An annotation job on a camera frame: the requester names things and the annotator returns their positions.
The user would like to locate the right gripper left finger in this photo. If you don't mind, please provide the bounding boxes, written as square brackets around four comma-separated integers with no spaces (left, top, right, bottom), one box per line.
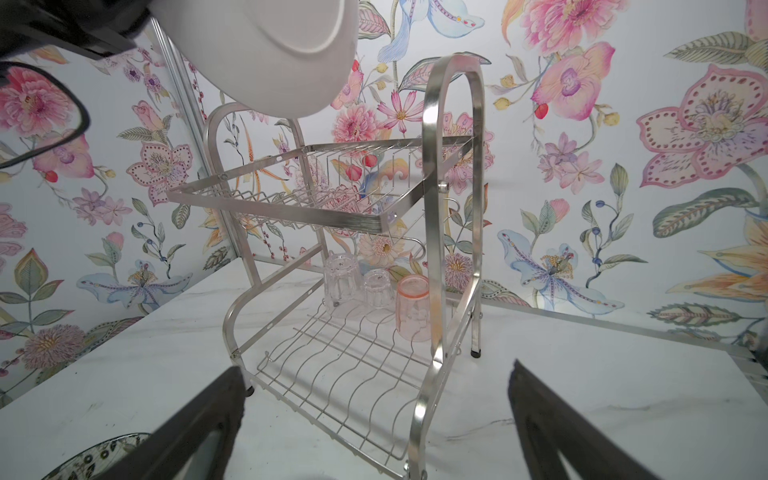
[99,367,246,479]

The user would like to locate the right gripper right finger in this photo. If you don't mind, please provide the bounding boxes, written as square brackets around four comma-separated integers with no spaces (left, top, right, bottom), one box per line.
[507,361,657,479]

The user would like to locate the clear glass middle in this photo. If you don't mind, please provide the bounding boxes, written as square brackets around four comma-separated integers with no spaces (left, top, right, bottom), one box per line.
[363,269,395,311]

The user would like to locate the patterned plate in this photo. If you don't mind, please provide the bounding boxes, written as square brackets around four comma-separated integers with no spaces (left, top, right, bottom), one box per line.
[149,0,359,118]

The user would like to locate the red patterned bowl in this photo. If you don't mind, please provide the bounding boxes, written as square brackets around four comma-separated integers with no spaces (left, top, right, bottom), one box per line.
[44,432,151,480]

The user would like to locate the black corrugated cable left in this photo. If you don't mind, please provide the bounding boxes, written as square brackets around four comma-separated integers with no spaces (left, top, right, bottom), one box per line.
[0,59,92,170]

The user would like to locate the chrome two-tier dish rack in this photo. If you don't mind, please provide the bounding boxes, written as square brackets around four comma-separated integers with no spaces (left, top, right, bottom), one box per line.
[168,53,486,479]

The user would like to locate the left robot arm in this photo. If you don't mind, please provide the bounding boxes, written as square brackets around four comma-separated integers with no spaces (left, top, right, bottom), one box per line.
[1,0,151,60]

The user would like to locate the pink tinted glass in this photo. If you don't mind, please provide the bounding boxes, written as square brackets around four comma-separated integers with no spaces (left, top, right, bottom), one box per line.
[395,274,431,343]

